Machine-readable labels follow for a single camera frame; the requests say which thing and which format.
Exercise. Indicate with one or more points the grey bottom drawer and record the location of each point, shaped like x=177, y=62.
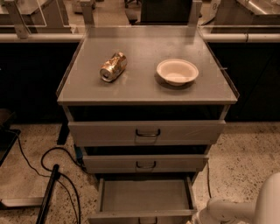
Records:
x=150, y=201

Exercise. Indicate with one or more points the grey drawer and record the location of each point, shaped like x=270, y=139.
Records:
x=150, y=201
x=145, y=163
x=132, y=133

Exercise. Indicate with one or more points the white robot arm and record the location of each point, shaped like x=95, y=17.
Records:
x=266, y=209

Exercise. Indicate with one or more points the grey middle drawer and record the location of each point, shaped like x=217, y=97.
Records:
x=145, y=163

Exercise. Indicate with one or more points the grey top drawer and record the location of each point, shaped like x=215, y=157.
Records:
x=132, y=133

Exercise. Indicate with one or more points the grey drawer cabinet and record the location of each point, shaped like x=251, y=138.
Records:
x=139, y=93

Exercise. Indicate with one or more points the white paper bowl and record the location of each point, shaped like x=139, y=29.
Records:
x=177, y=72

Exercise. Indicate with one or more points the black bar stand leg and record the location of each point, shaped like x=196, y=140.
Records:
x=48, y=194

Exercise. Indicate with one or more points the crushed gold soda can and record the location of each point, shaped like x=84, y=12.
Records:
x=113, y=67

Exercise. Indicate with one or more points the grey metal floor plate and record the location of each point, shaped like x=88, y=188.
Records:
x=24, y=202

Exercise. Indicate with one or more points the black tray at left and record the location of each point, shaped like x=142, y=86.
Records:
x=7, y=140

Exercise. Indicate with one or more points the white horizontal rail pipe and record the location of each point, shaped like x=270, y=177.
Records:
x=208, y=37

